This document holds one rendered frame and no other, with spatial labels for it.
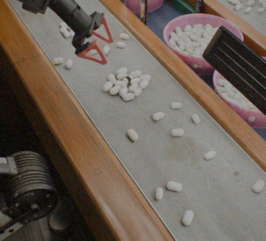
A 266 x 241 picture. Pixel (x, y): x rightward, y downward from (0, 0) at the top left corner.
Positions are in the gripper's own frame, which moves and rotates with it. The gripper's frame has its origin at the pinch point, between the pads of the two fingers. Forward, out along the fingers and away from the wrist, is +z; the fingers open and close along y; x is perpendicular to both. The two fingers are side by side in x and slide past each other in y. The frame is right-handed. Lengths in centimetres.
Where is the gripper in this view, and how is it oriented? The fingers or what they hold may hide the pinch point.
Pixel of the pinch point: (106, 50)
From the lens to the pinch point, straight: 124.7
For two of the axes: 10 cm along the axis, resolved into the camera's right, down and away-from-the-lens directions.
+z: 6.2, 6.2, 4.7
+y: -1.3, 6.7, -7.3
